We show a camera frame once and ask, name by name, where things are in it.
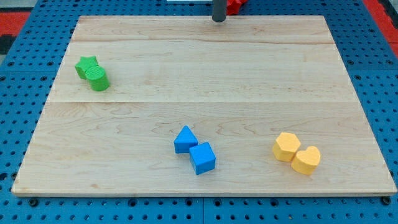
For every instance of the blue triangle block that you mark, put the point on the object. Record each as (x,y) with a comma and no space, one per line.
(185,140)

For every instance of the blue cube block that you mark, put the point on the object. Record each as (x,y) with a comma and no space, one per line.
(202,158)

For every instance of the wooden board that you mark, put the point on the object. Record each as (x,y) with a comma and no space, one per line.
(237,85)

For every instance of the yellow hexagon block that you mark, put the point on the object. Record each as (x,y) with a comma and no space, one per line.
(285,146)

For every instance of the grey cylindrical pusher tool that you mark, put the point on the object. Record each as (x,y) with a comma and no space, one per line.
(219,10)

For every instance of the green cylinder block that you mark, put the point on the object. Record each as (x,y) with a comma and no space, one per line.
(97,78)

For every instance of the red block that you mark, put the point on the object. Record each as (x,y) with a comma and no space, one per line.
(233,6)

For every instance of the yellow heart block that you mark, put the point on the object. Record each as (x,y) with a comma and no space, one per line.
(306,161)

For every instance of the green star block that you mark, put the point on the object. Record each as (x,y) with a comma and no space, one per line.
(84,64)

